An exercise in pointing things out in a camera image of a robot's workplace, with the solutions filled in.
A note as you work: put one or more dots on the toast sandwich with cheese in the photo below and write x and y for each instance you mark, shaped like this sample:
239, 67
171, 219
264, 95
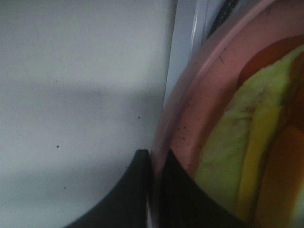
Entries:
252, 162

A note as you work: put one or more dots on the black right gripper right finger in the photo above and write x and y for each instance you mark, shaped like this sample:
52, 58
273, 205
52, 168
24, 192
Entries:
182, 204

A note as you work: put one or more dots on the pink round plate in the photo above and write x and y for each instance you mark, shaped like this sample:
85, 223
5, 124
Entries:
206, 86

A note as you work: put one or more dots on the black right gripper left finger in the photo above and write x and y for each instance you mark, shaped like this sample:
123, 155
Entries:
125, 206

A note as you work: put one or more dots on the white microwave oven body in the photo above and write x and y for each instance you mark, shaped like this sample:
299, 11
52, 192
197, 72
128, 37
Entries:
195, 21

